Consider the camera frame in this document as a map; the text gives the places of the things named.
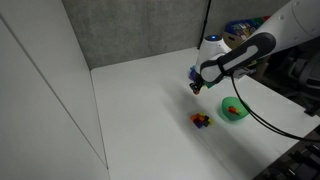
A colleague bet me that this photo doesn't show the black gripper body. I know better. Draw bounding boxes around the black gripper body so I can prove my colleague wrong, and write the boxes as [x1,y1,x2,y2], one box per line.
[191,71,205,88]

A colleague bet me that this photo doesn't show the green plastic bowl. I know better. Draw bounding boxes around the green plastic bowl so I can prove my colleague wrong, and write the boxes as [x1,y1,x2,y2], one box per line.
[218,96,251,124]

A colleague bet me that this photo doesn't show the colourful printed cardboard box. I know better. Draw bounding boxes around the colourful printed cardboard box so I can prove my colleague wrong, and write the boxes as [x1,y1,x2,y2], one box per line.
[222,15,272,51]

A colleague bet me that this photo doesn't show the black office chair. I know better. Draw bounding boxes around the black office chair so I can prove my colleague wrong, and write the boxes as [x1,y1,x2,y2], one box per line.
[283,46,320,118]

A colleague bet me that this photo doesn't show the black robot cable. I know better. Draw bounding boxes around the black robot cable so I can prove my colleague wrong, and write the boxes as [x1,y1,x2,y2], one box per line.
[229,74,320,144]
[234,94,320,139]

